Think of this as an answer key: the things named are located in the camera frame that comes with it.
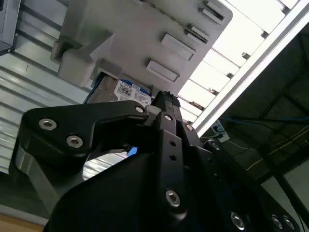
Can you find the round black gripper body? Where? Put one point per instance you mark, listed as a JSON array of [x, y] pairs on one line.
[[108, 198]]

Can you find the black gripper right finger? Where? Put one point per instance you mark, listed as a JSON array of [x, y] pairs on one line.
[[212, 159]]

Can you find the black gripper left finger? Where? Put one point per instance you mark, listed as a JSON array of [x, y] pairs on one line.
[[60, 130]]

